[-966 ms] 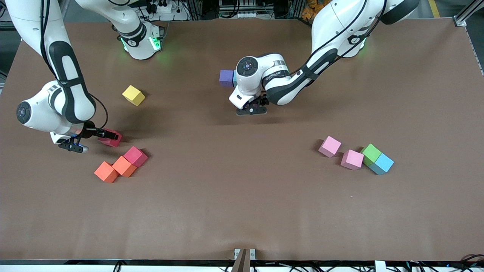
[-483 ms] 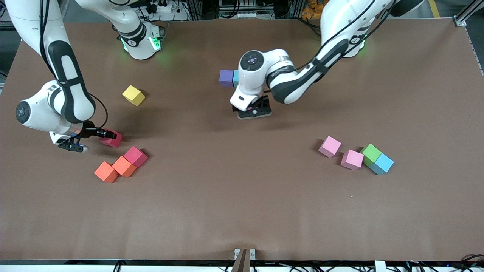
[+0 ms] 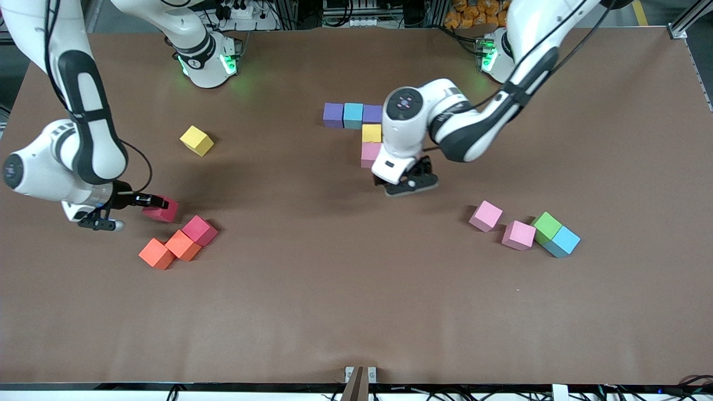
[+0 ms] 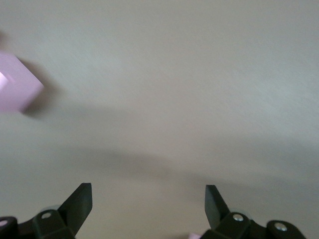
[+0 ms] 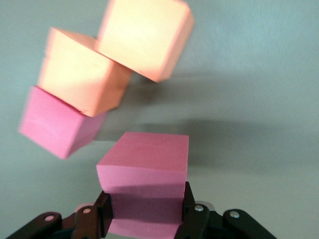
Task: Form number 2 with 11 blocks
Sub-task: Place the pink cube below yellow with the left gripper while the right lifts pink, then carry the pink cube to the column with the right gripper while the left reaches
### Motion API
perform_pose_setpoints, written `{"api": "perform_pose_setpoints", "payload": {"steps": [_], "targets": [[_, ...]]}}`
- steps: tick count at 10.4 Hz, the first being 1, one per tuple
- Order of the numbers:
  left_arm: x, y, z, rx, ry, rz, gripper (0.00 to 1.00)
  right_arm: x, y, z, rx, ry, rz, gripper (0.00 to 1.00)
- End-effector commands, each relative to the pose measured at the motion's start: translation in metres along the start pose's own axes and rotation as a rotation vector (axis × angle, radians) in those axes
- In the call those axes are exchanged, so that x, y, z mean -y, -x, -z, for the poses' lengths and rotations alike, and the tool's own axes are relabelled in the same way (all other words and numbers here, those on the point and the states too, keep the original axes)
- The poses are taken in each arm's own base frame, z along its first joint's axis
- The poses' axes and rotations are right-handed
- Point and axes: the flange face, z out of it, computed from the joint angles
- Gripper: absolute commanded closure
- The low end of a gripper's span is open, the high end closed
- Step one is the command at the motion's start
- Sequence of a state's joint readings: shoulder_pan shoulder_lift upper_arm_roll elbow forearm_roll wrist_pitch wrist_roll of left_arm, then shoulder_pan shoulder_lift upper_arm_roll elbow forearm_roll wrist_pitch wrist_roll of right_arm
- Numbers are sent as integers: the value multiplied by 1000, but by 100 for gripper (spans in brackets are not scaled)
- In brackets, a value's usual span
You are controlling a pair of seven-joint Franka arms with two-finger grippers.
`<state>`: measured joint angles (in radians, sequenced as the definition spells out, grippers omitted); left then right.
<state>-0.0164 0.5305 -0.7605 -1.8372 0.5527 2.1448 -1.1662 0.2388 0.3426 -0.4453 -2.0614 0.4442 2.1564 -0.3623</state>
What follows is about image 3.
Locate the crimson foam cube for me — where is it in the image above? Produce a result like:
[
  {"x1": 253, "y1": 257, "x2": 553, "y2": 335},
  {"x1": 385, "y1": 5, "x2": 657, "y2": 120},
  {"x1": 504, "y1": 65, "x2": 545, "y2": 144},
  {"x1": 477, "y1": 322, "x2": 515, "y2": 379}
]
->
[
  {"x1": 181, "y1": 215, "x2": 219, "y2": 247},
  {"x1": 141, "y1": 195, "x2": 179, "y2": 224}
]

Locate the pink foam cube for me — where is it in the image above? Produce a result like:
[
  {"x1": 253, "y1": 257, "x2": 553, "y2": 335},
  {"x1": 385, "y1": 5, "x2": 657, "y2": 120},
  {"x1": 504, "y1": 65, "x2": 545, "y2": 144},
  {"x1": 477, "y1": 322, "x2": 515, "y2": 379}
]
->
[
  {"x1": 468, "y1": 200, "x2": 504, "y2": 233},
  {"x1": 360, "y1": 142, "x2": 385, "y2": 169},
  {"x1": 501, "y1": 220, "x2": 537, "y2": 252}
]

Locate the light blue foam cube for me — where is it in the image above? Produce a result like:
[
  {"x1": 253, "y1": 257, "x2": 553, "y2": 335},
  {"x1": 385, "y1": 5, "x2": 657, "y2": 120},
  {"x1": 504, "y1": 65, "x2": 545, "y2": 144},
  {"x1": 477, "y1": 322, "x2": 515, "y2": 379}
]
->
[
  {"x1": 343, "y1": 102, "x2": 364, "y2": 130},
  {"x1": 543, "y1": 225, "x2": 581, "y2": 258}
]

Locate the orange foam cube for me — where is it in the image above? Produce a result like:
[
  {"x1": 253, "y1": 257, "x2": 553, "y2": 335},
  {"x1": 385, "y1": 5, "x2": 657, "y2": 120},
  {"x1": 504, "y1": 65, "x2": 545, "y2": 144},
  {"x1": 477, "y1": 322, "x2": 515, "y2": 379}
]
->
[
  {"x1": 165, "y1": 229, "x2": 203, "y2": 262},
  {"x1": 138, "y1": 237, "x2": 175, "y2": 271}
]

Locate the green foam cube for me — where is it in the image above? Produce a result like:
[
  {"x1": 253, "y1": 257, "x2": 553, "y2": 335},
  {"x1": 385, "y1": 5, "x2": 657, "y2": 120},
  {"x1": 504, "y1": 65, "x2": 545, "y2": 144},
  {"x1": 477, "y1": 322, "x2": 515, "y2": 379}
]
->
[{"x1": 530, "y1": 211, "x2": 563, "y2": 245}]

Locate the large paper table cover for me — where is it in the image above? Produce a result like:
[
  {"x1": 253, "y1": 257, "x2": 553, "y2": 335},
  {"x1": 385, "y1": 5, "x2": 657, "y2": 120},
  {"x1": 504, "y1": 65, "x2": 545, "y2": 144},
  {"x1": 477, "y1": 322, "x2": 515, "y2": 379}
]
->
[{"x1": 0, "y1": 27, "x2": 713, "y2": 386}]

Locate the bag of orange items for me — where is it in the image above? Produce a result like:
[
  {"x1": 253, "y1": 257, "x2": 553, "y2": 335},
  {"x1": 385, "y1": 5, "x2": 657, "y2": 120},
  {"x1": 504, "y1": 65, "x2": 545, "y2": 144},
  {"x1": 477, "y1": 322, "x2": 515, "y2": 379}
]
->
[{"x1": 444, "y1": 0, "x2": 510, "y2": 30}]

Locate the white electronics unit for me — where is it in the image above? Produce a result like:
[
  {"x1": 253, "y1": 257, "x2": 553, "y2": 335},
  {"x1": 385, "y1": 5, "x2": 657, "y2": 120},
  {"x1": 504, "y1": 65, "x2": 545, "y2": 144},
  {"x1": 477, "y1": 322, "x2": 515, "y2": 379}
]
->
[{"x1": 322, "y1": 0, "x2": 380, "y2": 28}]

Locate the white power strip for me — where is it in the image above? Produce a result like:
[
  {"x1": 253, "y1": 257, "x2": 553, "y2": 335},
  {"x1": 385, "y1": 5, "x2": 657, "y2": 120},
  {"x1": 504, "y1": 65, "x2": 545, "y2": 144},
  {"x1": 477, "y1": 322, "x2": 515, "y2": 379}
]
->
[{"x1": 214, "y1": 0, "x2": 279, "y2": 31}]

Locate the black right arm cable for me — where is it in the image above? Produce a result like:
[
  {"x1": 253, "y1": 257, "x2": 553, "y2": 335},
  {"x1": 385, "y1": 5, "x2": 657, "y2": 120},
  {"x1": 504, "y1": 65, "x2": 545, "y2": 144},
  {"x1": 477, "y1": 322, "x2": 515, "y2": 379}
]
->
[{"x1": 45, "y1": 0, "x2": 153, "y2": 194}]

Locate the silver metal bracket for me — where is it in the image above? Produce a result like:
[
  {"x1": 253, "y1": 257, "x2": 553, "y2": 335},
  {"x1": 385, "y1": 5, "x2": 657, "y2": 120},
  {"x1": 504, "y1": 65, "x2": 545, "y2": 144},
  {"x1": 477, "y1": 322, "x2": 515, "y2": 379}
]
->
[{"x1": 344, "y1": 366, "x2": 378, "y2": 385}]

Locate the aluminium frame profile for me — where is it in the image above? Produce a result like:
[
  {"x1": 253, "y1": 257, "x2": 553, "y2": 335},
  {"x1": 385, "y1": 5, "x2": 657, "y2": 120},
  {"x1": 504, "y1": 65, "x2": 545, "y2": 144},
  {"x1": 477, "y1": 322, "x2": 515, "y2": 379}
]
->
[{"x1": 666, "y1": 0, "x2": 713, "y2": 41}]

